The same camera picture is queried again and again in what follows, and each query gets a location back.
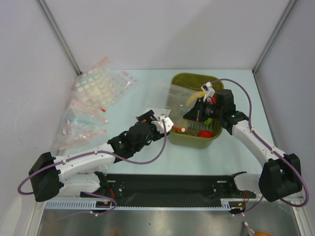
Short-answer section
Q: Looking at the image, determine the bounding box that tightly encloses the green toy starfruit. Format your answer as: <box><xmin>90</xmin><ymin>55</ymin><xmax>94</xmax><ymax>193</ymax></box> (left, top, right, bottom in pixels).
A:
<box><xmin>203</xmin><ymin>118</ymin><xmax>213</xmax><ymax>126</ymax></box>

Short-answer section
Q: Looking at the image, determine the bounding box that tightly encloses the clear zip bag orange zipper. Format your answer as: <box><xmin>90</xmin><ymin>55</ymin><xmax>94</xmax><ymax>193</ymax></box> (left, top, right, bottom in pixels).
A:
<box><xmin>143</xmin><ymin>83</ymin><xmax>196</xmax><ymax>130</ymax></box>

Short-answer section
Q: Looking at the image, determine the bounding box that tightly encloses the yellow toy starfruit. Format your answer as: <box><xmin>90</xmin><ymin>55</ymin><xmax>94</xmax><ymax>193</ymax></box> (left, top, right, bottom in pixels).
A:
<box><xmin>174</xmin><ymin>118</ymin><xmax>189</xmax><ymax>128</ymax></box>

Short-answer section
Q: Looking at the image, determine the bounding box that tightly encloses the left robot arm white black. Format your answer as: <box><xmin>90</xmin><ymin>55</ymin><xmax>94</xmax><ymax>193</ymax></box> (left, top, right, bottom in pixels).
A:
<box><xmin>29</xmin><ymin>110</ymin><xmax>174</xmax><ymax>202</ymax></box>

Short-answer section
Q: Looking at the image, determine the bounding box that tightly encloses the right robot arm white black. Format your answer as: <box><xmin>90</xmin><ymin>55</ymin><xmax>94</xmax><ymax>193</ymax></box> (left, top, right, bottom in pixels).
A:
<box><xmin>183</xmin><ymin>89</ymin><xmax>302</xmax><ymax>202</ymax></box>

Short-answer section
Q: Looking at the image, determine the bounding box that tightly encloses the pile of clear zip bags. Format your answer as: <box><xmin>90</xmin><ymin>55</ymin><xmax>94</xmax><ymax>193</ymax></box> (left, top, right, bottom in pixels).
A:
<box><xmin>51</xmin><ymin>57</ymin><xmax>139</xmax><ymax>154</ymax></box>

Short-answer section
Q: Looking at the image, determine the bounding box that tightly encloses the yellow toy banana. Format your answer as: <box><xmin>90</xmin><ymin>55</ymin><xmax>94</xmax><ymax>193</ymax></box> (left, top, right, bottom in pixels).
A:
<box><xmin>186</xmin><ymin>91</ymin><xmax>205</xmax><ymax>107</ymax></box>

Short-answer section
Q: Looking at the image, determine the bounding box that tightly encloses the red toy apple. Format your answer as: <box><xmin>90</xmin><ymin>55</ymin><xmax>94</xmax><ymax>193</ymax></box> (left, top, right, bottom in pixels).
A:
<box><xmin>210</xmin><ymin>96</ymin><xmax>217</xmax><ymax>104</ymax></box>

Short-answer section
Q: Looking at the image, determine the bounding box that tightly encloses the red toy tomato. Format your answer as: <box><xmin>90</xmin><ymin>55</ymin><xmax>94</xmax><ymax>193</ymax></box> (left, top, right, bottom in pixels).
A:
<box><xmin>197</xmin><ymin>130</ymin><xmax>214</xmax><ymax>139</ymax></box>

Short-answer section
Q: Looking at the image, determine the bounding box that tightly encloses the olive green plastic bin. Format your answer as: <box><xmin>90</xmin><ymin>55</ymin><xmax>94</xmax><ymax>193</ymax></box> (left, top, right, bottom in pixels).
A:
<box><xmin>165</xmin><ymin>73</ymin><xmax>224</xmax><ymax>149</ymax></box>

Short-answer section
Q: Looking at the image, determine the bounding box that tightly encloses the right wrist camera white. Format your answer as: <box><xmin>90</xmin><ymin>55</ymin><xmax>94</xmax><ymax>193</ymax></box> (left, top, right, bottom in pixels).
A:
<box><xmin>201</xmin><ymin>82</ymin><xmax>215</xmax><ymax>102</ymax></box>

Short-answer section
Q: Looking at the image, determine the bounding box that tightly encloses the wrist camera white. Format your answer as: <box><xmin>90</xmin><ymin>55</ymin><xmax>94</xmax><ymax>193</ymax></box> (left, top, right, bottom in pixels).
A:
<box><xmin>152</xmin><ymin>115</ymin><xmax>174</xmax><ymax>134</ymax></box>
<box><xmin>201</xmin><ymin>82</ymin><xmax>215</xmax><ymax>102</ymax></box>

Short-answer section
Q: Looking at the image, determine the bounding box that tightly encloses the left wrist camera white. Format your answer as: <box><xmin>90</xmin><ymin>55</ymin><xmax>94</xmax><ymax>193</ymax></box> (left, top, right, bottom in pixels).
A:
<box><xmin>152</xmin><ymin>115</ymin><xmax>174</xmax><ymax>134</ymax></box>

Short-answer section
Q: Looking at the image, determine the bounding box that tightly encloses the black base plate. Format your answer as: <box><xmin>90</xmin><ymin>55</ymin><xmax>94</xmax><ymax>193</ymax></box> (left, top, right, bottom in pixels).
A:
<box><xmin>94</xmin><ymin>174</ymin><xmax>256</xmax><ymax>206</ymax></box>

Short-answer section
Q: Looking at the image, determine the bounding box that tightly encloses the white slotted cable duct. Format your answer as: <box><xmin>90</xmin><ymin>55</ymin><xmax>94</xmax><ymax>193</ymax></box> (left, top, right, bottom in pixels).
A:
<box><xmin>45</xmin><ymin>199</ymin><xmax>247</xmax><ymax>212</ymax></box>

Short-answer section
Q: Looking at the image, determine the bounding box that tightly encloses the aluminium frame rail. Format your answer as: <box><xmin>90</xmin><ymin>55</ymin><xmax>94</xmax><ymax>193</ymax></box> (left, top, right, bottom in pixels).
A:
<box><xmin>291</xmin><ymin>194</ymin><xmax>309</xmax><ymax>236</ymax></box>

